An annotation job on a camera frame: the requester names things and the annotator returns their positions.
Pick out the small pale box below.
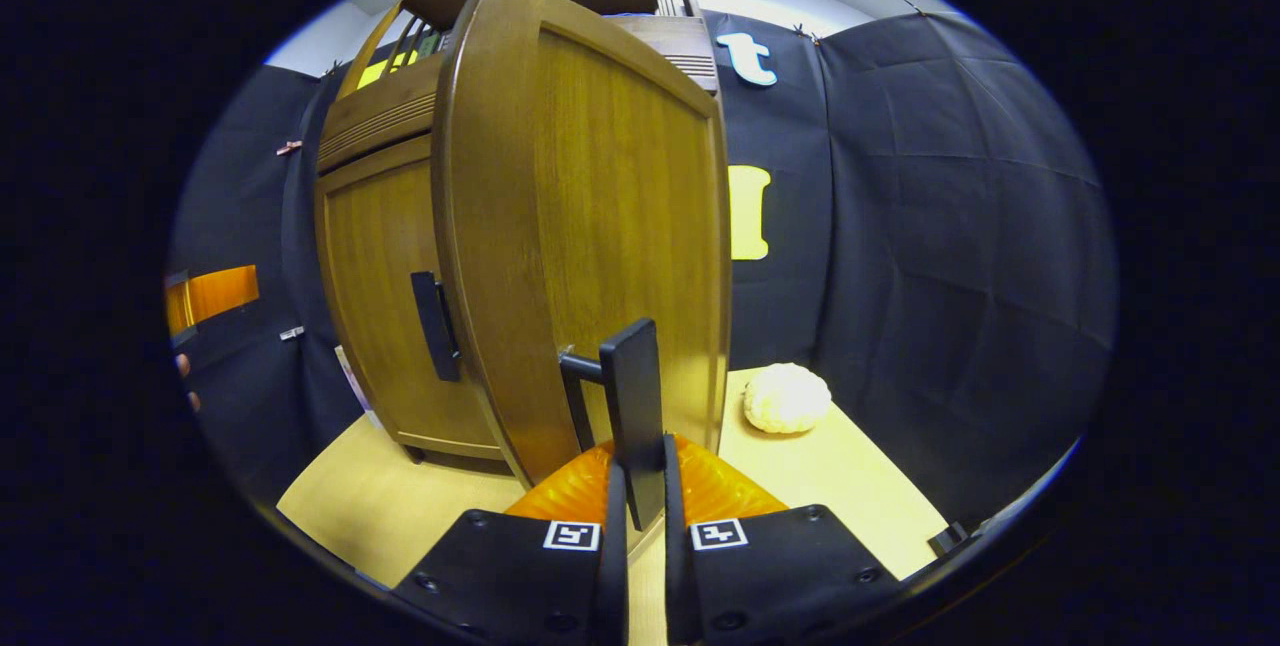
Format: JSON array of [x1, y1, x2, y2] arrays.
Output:
[[334, 344, 373, 414]]

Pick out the black door handle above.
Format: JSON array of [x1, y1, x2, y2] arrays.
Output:
[[410, 271, 463, 383], [558, 318, 669, 532]]

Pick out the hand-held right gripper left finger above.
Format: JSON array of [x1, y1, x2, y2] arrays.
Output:
[[392, 441, 629, 646]]

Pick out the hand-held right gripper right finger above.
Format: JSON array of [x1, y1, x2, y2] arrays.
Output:
[[662, 434, 901, 646]]

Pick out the wooden shoe cabinet door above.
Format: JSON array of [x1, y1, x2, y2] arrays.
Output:
[[315, 134, 506, 462], [432, 0, 733, 489]]

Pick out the white fluffy ball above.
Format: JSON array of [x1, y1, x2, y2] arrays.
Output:
[[743, 363, 833, 435]]

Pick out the black backdrop cloth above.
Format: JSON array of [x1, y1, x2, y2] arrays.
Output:
[[165, 11, 1119, 527]]

